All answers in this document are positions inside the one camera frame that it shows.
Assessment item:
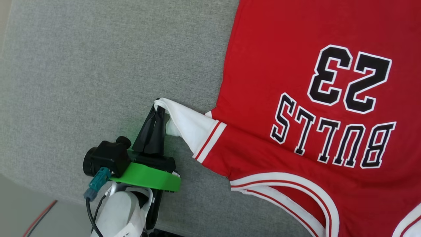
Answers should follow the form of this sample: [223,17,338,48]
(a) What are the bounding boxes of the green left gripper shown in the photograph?
[110,105,182,193]

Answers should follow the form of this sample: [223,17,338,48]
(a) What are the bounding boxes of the red white basketball jersey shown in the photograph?
[154,0,421,237]

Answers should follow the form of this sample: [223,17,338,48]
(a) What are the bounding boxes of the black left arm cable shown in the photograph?
[84,167,112,237]

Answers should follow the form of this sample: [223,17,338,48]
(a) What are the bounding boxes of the red and black floor cord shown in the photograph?
[22,200,59,237]

